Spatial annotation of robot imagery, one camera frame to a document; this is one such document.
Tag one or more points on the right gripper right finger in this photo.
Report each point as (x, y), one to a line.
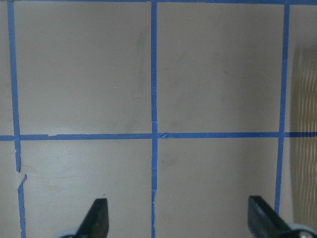
(264, 222)

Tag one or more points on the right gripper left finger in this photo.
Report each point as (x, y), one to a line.
(96, 221)

